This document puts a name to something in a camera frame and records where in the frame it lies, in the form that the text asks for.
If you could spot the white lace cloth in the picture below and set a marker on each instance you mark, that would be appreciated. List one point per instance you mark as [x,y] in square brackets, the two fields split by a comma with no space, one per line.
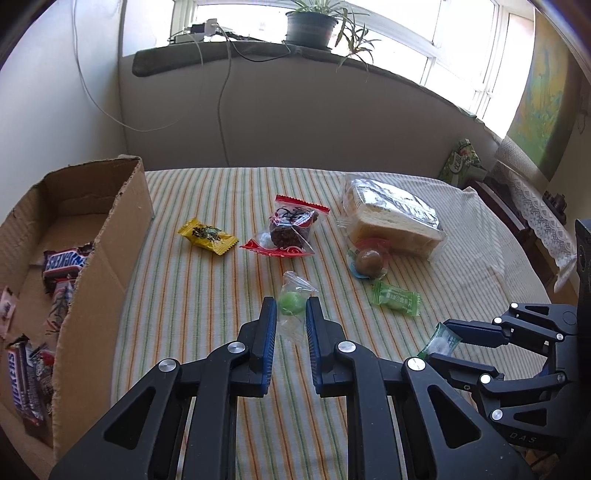
[526,203]

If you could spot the potted spider plant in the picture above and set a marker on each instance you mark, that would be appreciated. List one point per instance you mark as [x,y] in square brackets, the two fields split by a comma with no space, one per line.
[307,27]

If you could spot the bread package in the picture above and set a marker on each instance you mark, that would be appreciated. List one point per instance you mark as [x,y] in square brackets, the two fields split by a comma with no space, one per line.
[392,212]

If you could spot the red-trimmed dark cake packet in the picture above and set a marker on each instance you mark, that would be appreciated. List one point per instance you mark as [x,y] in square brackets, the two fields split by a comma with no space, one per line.
[288,228]

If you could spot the large brown chocolate bar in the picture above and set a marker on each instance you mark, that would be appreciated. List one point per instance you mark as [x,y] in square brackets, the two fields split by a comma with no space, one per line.
[21,383]

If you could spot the small reddish-green plant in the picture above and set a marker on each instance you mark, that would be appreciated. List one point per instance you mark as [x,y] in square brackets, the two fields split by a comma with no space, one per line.
[355,39]

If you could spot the green candy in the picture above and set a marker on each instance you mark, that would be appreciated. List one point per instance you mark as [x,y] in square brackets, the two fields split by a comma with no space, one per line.
[291,302]

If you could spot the green white candy packet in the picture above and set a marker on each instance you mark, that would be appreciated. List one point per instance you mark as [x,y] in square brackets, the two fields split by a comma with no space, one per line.
[397,299]
[438,344]

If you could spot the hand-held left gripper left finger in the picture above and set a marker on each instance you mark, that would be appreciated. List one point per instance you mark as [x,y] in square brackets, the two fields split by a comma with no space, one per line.
[270,337]

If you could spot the white power strip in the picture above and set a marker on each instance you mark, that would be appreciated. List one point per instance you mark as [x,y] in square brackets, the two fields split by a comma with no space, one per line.
[203,28]

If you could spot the red white snack packet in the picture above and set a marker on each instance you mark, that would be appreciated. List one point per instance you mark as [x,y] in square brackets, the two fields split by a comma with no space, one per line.
[42,374]

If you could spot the round brown snack clear wrapper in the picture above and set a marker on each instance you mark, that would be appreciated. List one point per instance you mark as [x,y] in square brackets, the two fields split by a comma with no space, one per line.
[369,261]

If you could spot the yellow candy packet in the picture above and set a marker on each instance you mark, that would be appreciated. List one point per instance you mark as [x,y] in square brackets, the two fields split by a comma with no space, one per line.
[207,233]

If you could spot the white window frame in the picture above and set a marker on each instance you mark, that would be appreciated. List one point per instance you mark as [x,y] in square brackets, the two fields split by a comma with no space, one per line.
[502,55]

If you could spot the cardboard box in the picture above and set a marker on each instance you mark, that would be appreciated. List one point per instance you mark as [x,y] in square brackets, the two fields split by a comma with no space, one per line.
[106,277]

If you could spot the wall map poster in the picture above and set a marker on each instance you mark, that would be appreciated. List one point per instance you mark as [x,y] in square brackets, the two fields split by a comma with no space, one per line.
[540,92]

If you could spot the white cabinet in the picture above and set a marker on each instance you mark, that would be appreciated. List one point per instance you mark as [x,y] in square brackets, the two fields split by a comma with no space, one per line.
[55,101]

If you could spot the pink snack packet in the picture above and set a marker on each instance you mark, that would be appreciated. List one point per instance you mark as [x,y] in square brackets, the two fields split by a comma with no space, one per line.
[5,309]

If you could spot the green gift bag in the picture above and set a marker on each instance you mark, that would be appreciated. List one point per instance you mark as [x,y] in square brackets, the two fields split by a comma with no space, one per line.
[459,161]

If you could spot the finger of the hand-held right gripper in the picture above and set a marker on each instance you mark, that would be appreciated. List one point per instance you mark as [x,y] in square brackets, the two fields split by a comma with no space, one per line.
[475,333]
[466,374]

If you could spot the small dark object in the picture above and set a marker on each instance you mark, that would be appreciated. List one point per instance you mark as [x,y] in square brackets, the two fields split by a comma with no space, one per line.
[556,201]

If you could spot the small brown chocolate bar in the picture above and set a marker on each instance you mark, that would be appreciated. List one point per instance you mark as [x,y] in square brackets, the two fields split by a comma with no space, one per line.
[64,263]

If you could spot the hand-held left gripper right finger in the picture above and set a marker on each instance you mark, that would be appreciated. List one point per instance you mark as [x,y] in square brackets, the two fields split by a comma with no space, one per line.
[314,341]

